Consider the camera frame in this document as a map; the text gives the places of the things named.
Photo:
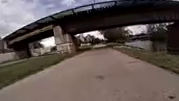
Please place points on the trees around tower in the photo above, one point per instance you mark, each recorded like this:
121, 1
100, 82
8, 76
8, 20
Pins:
89, 39

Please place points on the large dark tree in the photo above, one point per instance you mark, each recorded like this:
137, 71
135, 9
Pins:
115, 34

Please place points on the grey paved path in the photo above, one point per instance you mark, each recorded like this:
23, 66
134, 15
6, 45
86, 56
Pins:
95, 82

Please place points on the dark railway bridge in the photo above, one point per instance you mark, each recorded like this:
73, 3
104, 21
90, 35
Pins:
106, 17

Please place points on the river water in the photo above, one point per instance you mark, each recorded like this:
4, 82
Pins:
143, 44

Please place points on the bare trees by water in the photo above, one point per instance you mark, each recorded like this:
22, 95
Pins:
157, 32

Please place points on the grass strip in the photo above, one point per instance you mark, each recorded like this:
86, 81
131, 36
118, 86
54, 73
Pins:
10, 73

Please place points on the grass bank by water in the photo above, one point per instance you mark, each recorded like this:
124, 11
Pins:
177, 63

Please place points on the pale concrete wall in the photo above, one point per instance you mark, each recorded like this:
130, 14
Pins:
2, 57

